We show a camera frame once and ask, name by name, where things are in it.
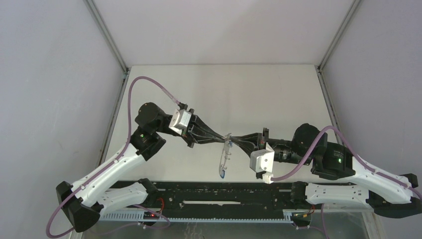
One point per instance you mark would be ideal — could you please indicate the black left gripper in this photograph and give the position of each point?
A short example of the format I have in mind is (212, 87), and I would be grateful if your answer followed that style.
(191, 134)

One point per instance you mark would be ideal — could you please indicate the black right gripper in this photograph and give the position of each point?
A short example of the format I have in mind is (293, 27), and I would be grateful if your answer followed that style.
(248, 147)

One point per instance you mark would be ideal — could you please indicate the blue key tag with key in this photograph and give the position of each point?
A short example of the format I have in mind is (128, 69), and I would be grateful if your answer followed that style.
(222, 174)

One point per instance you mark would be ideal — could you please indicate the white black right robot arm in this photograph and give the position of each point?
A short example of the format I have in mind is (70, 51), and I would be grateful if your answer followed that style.
(352, 181)

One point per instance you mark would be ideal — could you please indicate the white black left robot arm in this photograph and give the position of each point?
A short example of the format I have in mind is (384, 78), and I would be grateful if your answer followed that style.
(86, 200)

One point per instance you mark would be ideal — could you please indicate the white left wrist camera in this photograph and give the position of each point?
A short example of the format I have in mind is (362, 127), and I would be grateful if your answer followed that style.
(180, 121)

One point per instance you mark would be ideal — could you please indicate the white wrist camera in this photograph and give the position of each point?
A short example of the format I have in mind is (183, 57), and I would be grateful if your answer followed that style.
(261, 162)
(180, 121)

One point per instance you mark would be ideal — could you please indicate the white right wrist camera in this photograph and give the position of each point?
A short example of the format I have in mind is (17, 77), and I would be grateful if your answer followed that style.
(261, 162)

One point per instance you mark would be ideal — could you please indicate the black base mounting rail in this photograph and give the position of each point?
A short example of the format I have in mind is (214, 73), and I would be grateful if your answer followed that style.
(227, 200)

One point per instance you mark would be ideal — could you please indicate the aluminium frame rail right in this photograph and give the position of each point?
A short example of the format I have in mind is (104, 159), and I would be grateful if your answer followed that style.
(325, 68)

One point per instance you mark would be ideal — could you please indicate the aluminium frame rail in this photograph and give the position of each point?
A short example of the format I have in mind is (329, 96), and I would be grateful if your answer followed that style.
(325, 68)
(116, 68)

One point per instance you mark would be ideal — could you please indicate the aluminium frame rail left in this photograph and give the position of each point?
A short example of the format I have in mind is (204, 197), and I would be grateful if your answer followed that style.
(116, 68)

